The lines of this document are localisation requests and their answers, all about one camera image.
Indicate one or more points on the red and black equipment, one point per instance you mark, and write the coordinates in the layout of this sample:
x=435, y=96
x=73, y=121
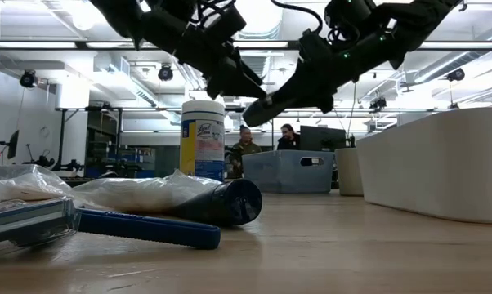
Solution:
x=13, y=145

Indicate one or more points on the black ceiling spotlight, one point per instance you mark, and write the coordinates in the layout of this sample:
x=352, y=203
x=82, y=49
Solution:
x=378, y=103
x=28, y=79
x=165, y=72
x=456, y=74

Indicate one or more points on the person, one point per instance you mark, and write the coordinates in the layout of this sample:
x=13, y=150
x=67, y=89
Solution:
x=289, y=141
x=244, y=149

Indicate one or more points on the dark storage shelf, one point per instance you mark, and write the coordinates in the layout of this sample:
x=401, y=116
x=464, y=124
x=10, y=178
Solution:
x=103, y=139

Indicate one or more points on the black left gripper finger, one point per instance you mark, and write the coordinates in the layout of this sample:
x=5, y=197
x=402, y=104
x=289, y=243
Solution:
x=233, y=81
x=246, y=65

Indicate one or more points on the black computer monitor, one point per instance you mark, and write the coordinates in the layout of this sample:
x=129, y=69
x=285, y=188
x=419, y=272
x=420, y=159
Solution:
x=321, y=139

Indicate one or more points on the blue razor with clear cap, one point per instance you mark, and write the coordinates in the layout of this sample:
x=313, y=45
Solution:
x=148, y=228

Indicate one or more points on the clear bag of cotton swabs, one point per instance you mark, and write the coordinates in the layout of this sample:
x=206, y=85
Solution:
x=148, y=194

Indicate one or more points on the Lysol wipes canister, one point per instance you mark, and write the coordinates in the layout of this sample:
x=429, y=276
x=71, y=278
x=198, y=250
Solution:
x=201, y=139

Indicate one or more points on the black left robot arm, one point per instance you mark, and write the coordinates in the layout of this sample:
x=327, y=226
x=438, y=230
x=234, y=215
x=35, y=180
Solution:
x=115, y=16

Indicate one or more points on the translucent grey plastic bin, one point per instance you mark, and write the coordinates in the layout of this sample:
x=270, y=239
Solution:
x=270, y=171

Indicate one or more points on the black-framed background table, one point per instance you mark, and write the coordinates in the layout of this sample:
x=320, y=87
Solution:
x=148, y=109

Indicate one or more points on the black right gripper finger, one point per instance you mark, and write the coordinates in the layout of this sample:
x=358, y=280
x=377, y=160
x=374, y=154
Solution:
x=307, y=96

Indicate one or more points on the black overhead frame bar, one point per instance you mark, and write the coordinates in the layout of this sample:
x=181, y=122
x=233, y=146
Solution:
x=80, y=45

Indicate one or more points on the navy tube with white print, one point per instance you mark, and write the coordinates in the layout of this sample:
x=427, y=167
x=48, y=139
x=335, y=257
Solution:
x=229, y=202

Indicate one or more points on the clear bag of cotton pads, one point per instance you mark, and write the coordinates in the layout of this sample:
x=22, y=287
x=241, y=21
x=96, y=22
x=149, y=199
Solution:
x=21, y=188

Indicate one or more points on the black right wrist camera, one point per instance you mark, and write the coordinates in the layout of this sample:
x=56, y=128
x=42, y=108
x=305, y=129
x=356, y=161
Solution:
x=350, y=14

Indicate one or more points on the light grey plastic bin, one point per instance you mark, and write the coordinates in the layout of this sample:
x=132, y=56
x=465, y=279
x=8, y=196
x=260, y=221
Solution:
x=348, y=171

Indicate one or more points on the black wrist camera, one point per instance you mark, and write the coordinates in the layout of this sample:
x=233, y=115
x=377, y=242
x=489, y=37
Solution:
x=225, y=22
x=350, y=14

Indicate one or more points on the white plastic bin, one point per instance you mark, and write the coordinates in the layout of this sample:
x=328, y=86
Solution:
x=434, y=171

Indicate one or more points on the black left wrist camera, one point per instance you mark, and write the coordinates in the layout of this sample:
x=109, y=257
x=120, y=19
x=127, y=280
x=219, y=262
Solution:
x=225, y=22

